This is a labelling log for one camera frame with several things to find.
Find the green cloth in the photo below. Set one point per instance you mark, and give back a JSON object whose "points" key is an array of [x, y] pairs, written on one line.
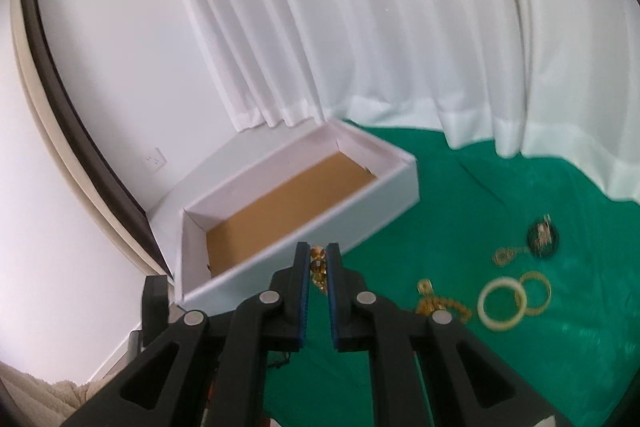
{"points": [[480, 217]]}

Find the white jade bangle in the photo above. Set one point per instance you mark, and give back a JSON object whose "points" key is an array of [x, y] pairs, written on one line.
{"points": [[490, 287]]}

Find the white cardboard box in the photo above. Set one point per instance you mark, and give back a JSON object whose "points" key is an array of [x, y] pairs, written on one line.
{"points": [[334, 184]]}

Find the gold bead jewelry pile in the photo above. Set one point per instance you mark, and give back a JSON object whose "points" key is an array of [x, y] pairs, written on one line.
{"points": [[429, 303]]}

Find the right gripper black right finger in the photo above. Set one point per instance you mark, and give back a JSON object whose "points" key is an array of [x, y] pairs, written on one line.
{"points": [[427, 370]]}

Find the gold chain earrings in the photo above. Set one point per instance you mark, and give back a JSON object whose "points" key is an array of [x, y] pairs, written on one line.
{"points": [[318, 268]]}

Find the white curtain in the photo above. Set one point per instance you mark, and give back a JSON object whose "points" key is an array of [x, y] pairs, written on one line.
{"points": [[536, 77]]}

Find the dark door frame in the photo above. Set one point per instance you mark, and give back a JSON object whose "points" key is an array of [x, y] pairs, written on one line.
{"points": [[102, 179]]}

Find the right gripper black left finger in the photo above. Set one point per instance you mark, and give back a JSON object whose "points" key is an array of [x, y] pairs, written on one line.
{"points": [[208, 371]]}

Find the gold ribbed bangle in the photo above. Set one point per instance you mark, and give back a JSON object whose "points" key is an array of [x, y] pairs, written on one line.
{"points": [[535, 276]]}

